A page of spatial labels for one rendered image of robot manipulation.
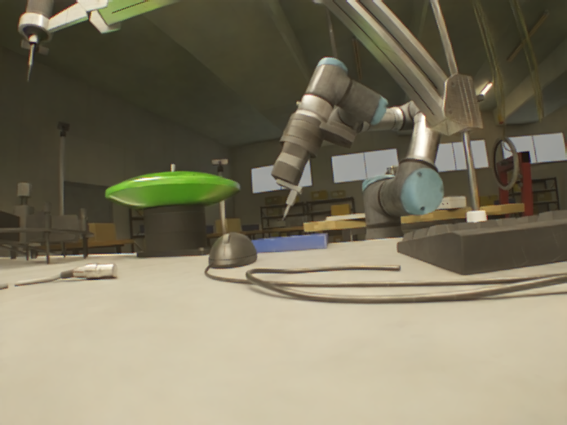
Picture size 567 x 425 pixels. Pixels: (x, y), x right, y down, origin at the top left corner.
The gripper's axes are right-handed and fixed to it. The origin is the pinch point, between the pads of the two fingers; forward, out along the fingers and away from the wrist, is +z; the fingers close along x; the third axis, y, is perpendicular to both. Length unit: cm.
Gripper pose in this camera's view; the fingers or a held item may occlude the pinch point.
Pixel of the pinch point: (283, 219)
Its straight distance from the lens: 50.6
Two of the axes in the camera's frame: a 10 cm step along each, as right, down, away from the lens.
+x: -1.1, -0.2, -9.9
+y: -9.2, -3.8, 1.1
